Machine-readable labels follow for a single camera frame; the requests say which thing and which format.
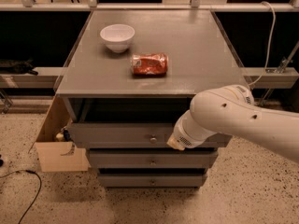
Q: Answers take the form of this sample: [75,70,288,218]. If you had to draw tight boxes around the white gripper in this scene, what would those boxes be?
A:
[166,123,203,151]

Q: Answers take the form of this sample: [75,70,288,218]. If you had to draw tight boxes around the grey top drawer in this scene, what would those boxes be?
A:
[66,121,234,149]

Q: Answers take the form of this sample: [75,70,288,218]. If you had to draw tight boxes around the grey drawer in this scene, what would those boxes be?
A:
[98,174,206,188]
[88,148,218,169]
[66,121,234,149]

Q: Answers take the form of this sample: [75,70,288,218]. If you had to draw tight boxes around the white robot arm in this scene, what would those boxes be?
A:
[167,85,299,163]

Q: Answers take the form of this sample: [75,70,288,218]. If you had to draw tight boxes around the grey bottom drawer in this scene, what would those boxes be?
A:
[98,174,206,188]

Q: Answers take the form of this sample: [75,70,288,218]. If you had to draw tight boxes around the grey drawer cabinet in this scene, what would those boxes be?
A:
[56,10,245,175]

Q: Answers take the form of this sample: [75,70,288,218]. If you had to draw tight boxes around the grey middle drawer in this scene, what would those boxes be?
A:
[88,148,218,169]

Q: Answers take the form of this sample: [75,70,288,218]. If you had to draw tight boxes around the crushed orange soda can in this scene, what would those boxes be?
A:
[131,53,168,76]

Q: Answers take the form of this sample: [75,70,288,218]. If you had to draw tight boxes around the items inside cardboard box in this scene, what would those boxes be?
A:
[55,127,71,142]

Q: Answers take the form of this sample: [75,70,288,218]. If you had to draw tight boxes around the white ceramic bowl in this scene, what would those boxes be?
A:
[100,24,135,53]

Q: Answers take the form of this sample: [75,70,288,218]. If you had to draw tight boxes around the cardboard box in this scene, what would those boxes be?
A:
[35,97,90,172]

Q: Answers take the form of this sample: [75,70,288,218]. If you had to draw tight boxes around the black object on shelf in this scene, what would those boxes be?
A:
[0,59,38,76]

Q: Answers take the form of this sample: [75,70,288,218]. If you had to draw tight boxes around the white hanging cable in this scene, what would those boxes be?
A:
[248,0,277,87]

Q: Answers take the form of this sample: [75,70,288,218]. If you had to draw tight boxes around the black floor cable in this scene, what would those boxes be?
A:
[0,169,43,224]

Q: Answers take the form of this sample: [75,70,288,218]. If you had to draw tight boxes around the metal frame rail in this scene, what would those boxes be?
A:
[0,0,299,12]

